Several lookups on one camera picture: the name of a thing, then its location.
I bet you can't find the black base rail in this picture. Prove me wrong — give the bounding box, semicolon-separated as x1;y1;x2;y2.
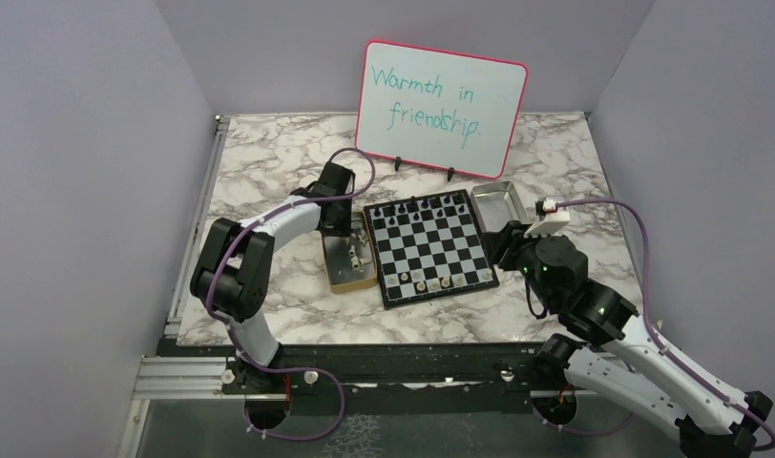
157;339;592;419

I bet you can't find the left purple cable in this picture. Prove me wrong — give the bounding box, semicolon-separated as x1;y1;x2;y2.
203;147;376;444

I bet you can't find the black and white chessboard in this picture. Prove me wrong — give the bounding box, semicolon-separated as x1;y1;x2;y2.
364;189;499;309

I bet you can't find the aluminium frame rail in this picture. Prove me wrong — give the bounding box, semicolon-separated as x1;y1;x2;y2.
117;114;248;457

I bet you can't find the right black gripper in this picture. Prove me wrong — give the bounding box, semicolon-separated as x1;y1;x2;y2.
481;219;556;309

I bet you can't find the white board with pink frame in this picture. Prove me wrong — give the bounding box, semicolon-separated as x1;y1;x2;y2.
354;40;529;179

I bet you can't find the gold tin with white pieces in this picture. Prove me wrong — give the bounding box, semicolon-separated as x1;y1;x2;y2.
321;212;378;294

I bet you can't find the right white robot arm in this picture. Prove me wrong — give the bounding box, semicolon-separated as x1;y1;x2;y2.
481;220;773;457

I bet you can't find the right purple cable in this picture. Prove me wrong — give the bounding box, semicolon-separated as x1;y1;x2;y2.
531;197;775;453

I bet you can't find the purple cable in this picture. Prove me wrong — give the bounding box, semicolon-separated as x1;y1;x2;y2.
203;147;376;444
531;197;775;453

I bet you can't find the empty silver metal tin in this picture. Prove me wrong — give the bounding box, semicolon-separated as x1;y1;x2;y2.
470;181;531;233

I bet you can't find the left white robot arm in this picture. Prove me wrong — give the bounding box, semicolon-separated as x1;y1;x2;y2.
189;162;355;392

